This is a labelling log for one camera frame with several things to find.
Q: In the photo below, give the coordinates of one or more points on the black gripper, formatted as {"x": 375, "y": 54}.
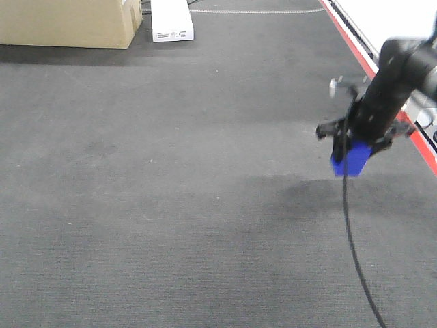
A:
{"x": 371, "y": 117}

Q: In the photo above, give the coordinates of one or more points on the blue plastic block part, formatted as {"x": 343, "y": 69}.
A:
{"x": 354, "y": 160}

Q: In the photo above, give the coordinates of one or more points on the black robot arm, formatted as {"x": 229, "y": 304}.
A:
{"x": 405, "y": 65}

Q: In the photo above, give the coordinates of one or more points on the long white carton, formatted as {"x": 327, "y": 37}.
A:
{"x": 171, "y": 21}

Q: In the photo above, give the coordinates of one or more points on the brown cardboard box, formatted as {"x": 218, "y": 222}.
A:
{"x": 84, "y": 24}

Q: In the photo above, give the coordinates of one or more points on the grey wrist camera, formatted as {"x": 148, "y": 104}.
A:
{"x": 334, "y": 84}

